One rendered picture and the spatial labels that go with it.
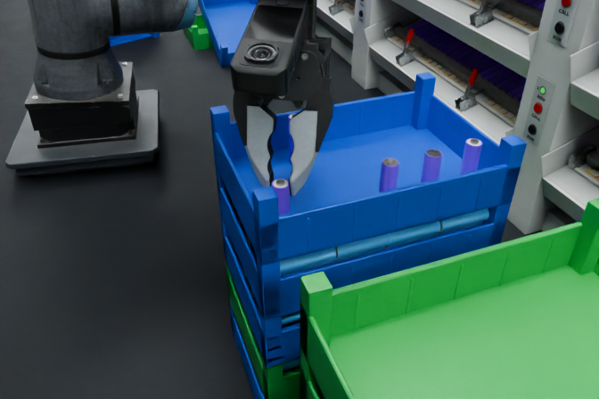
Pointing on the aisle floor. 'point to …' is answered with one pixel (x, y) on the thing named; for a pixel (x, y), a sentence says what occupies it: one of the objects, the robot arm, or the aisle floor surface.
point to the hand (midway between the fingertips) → (280, 183)
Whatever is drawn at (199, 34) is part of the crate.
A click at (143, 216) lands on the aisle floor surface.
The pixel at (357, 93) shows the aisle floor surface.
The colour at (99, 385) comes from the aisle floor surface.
